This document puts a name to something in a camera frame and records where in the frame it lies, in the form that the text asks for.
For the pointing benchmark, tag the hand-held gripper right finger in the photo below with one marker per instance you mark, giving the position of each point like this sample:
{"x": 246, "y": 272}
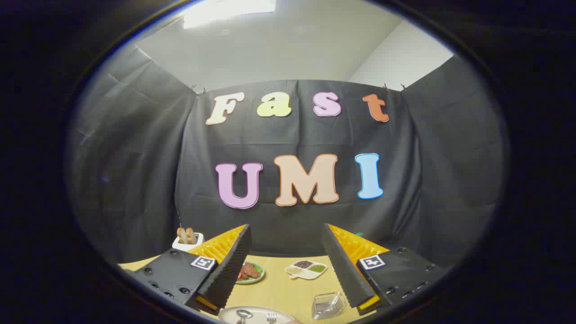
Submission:
{"x": 344, "y": 265}

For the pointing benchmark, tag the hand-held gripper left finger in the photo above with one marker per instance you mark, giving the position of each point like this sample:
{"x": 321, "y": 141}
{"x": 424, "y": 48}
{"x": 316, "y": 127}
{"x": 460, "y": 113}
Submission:
{"x": 229, "y": 265}

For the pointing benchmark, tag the brown meat slice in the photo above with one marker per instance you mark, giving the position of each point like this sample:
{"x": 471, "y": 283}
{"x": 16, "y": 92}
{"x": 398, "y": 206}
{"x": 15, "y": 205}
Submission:
{"x": 249, "y": 271}

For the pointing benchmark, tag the pale green food plate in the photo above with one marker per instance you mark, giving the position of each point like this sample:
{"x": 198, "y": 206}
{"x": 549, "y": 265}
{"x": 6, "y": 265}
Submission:
{"x": 256, "y": 280}

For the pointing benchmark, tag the white divided seasoning dish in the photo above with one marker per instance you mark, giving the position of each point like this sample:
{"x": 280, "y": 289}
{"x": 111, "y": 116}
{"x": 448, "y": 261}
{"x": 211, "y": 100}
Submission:
{"x": 306, "y": 269}

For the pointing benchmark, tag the toasted bread slice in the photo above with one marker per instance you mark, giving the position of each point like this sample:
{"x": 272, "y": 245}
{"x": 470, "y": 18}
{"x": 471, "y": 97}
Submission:
{"x": 181, "y": 236}
{"x": 191, "y": 236}

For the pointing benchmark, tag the cream toaster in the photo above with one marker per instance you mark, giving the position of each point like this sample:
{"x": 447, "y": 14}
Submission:
{"x": 182, "y": 246}

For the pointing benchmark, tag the large white plate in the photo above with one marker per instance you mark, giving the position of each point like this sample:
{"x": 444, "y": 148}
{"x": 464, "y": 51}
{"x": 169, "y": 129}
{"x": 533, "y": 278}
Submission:
{"x": 258, "y": 315}

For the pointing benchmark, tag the ceiling light panel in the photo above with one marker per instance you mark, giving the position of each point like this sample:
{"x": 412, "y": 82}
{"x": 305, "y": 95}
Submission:
{"x": 229, "y": 11}

